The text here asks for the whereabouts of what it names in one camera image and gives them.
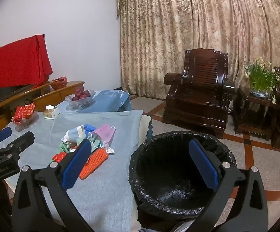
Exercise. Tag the orange foam fruit net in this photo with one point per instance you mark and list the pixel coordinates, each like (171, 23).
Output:
(96, 160)

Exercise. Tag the red apple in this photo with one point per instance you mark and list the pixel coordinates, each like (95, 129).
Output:
(85, 94)
(78, 92)
(75, 98)

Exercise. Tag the red snack packet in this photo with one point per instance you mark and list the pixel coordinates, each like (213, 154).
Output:
(24, 111)

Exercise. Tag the gold and white tissue box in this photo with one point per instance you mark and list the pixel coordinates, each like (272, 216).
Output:
(52, 113)

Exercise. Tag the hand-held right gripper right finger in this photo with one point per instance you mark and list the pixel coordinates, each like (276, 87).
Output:
(204, 164)

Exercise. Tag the red cloth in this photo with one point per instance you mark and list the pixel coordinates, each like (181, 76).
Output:
(14, 62)

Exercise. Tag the light blue paper cup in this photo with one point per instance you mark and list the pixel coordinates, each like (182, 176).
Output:
(74, 133)

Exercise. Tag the pink face mask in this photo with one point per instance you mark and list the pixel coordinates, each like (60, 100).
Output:
(105, 134)

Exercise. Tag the glass fruit bowl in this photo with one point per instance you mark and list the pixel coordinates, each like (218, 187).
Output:
(78, 104)

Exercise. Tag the red wrapper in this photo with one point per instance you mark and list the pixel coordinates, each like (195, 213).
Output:
(59, 157)

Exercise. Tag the glass dish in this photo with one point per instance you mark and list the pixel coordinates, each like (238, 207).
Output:
(27, 123)

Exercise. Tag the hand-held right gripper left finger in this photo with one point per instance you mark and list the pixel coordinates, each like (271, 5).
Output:
(76, 164)

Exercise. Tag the red plastic bag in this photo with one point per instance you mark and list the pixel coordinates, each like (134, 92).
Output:
(59, 83)

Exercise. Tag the wooden television cabinet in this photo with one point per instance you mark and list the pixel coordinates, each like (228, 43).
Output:
(53, 95)

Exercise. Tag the dark wooden side table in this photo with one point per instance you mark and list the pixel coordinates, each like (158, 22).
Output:
(251, 116)

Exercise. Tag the black television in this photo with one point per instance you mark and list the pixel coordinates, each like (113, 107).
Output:
(4, 93)

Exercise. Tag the blue and white flowerpot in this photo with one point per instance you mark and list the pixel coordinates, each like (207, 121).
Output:
(258, 93)

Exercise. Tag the narcissus plant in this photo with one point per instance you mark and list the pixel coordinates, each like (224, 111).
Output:
(260, 75)

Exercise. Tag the beige floral curtain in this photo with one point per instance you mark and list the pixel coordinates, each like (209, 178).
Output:
(178, 29)

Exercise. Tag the bin with black bag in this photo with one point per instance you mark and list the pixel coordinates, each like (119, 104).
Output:
(169, 169)

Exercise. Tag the blue embroidered tablecloth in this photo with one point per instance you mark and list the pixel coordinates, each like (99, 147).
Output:
(106, 101)

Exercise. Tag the blue plastic shoe cover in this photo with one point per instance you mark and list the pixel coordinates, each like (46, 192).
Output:
(89, 127)

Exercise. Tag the clear plastic wrapper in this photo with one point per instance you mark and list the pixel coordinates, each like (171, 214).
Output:
(109, 149)

